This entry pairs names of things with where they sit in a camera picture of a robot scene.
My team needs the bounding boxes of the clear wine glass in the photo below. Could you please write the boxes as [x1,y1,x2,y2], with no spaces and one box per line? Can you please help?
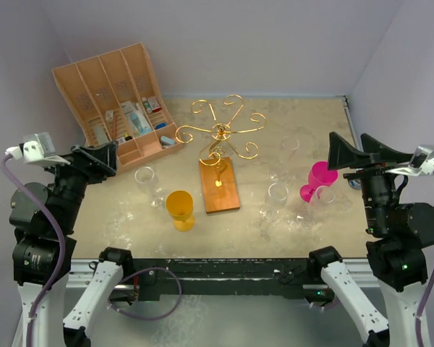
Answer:
[135,166,165,207]
[296,186,336,229]
[259,182,289,223]

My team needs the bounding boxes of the peach plastic desk organizer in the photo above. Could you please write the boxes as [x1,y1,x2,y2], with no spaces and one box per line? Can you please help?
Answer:
[53,43,183,172]

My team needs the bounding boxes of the blue eraser case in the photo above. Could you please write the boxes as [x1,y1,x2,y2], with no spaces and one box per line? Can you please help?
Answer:
[160,136,176,146]

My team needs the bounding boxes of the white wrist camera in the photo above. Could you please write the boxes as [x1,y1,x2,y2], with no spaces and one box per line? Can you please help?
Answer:
[4,132,70,168]
[387,145,434,177]

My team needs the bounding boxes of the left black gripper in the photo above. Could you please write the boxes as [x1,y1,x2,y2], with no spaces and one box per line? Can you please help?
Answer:
[43,139,116,231]

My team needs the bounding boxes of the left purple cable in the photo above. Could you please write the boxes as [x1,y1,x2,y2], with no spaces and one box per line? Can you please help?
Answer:
[0,150,67,347]

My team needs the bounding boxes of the small blue white jar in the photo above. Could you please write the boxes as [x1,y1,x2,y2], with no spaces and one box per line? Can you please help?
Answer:
[349,180,361,190]

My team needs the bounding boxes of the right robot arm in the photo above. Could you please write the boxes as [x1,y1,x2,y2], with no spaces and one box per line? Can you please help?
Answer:
[307,132,434,346]

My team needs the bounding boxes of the gold wire wine glass rack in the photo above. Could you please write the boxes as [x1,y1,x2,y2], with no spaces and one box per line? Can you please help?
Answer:
[174,94,267,215]

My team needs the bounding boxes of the yellow plastic wine glass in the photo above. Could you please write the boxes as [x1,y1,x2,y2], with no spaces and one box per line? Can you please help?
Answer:
[166,191,195,232]

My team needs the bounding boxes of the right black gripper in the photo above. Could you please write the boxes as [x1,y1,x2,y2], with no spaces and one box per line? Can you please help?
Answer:
[326,129,412,231]

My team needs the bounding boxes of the blue white tube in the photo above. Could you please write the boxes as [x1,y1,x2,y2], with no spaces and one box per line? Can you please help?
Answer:
[129,111,153,136]

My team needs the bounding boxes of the pink plastic wine glass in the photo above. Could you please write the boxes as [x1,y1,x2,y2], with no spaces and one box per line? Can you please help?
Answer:
[299,161,339,202]

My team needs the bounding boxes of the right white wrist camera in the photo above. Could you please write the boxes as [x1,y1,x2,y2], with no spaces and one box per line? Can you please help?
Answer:
[387,145,434,177]

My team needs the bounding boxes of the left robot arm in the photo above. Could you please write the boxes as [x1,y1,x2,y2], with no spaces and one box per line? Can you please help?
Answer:
[0,139,135,346]

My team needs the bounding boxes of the clear champagne flute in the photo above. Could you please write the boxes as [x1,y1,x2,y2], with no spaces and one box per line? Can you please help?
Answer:
[269,135,299,183]

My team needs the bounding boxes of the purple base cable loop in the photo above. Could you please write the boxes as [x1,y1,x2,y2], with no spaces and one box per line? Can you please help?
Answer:
[106,267,183,322]

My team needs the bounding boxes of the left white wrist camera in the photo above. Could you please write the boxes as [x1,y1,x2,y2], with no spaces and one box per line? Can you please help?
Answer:
[4,132,70,168]

